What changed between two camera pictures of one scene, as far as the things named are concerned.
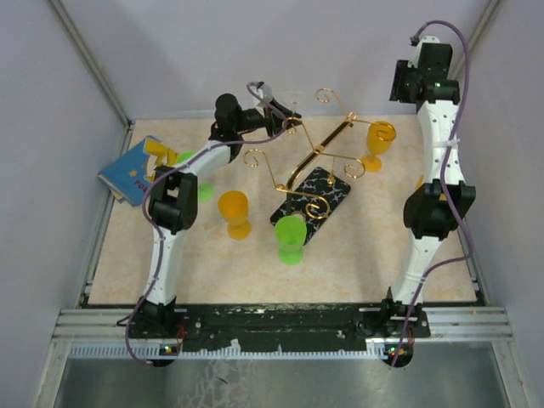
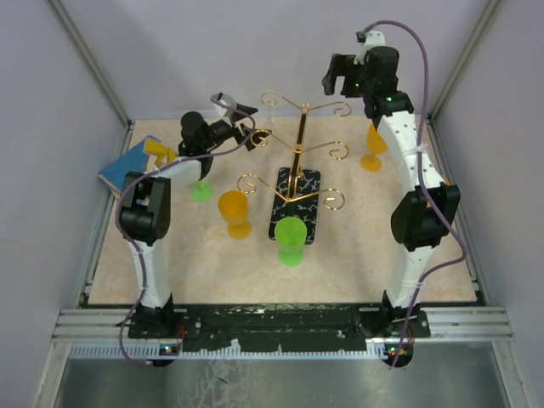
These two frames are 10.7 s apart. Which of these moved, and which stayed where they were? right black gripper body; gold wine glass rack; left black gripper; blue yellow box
Moved: gold wine glass rack; right black gripper body; left black gripper
Stayed: blue yellow box
